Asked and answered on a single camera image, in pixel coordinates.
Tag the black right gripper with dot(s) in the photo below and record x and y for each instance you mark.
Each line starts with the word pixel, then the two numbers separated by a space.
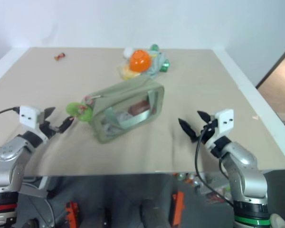
pixel 210 130

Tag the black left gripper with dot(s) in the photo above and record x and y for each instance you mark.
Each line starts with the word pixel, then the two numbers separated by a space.
pixel 48 129

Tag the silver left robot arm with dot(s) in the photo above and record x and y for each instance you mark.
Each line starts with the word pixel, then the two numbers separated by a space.
pixel 12 152

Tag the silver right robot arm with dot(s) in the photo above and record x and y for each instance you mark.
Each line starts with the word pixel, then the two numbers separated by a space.
pixel 247 175

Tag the brown sponge block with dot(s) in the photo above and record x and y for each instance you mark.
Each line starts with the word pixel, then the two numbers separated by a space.
pixel 139 108

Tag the grey cloth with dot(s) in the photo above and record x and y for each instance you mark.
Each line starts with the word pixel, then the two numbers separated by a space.
pixel 123 116

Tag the transparent green zipper pouch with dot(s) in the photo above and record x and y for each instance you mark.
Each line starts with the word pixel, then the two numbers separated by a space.
pixel 123 95

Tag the green plush zipper charm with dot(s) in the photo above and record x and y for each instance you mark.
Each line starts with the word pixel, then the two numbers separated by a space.
pixel 79 111

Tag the beige table cloth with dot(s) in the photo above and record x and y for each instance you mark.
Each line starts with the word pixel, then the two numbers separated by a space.
pixel 50 83

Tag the red candy wrapper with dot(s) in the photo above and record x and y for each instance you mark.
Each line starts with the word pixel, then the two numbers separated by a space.
pixel 60 56

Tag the pile of colourful small items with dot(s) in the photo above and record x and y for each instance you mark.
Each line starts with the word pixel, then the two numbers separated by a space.
pixel 204 187

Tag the green shiny wrapper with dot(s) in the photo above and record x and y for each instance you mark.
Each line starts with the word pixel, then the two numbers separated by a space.
pixel 165 65

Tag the yellow snack bag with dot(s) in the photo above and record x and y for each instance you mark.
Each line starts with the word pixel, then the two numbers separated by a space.
pixel 127 72

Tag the orange plastic bowl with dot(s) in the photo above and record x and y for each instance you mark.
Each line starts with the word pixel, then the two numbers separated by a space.
pixel 140 60

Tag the orange and black tool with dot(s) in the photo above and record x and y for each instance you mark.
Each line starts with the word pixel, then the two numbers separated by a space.
pixel 72 213
pixel 178 206

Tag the green bottle top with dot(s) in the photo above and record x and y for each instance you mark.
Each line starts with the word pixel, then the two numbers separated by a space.
pixel 154 47

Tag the brown wooden panel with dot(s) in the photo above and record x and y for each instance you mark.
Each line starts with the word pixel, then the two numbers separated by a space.
pixel 279 76

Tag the white ball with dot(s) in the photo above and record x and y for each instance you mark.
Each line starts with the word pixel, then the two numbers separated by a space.
pixel 127 52

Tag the pale rounded object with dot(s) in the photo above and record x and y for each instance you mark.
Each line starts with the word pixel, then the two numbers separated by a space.
pixel 279 221

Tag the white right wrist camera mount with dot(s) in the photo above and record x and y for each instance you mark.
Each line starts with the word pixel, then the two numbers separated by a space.
pixel 225 121

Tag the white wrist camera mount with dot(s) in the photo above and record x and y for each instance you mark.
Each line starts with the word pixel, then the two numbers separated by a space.
pixel 225 121
pixel 29 116

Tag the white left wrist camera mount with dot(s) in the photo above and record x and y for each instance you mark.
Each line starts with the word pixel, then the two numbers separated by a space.
pixel 29 116

